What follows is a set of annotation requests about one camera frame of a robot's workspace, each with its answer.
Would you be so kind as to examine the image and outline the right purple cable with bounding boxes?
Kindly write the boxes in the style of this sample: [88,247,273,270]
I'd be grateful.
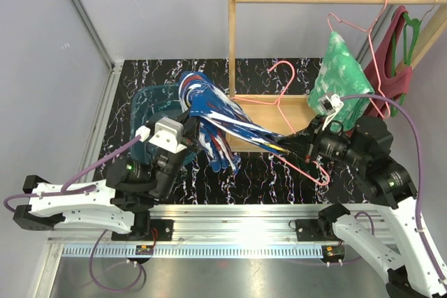
[340,94,447,283]

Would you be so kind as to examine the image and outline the wooden clothes rack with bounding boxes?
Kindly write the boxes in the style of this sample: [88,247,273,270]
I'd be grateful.
[228,0,446,135]

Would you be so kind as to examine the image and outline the maroon tank top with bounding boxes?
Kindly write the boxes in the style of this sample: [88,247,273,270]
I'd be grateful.
[364,6,413,117]

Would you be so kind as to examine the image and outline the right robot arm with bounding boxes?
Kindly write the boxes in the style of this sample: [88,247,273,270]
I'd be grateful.
[278,116,446,297]

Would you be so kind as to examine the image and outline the green plastic hanger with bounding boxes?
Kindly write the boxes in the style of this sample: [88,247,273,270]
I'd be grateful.
[387,6,421,105]

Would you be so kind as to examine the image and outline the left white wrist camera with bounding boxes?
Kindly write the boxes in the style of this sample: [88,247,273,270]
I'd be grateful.
[135,117,186,154]

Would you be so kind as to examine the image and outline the green tie-dye trousers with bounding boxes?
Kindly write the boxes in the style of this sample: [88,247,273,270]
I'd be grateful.
[307,31,374,131]

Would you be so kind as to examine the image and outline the teal transparent plastic bin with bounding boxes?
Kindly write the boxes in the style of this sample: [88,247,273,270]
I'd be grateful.
[131,83,196,165]

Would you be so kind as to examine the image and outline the blue patterned trousers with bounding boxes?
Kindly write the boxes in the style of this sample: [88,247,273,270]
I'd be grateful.
[178,71,288,174]

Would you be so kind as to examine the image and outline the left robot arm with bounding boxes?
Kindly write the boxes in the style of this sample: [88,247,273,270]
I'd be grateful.
[3,112,197,241]

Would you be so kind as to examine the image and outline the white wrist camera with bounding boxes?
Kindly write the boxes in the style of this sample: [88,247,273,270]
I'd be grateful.
[318,93,344,130]
[135,117,186,154]

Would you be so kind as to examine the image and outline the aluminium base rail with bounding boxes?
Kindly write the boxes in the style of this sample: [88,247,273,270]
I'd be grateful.
[47,203,420,259]

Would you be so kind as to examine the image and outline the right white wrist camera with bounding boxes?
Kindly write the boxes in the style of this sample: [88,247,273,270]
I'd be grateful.
[318,93,344,130]

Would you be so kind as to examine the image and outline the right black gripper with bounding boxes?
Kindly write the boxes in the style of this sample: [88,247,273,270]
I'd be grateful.
[278,113,367,168]

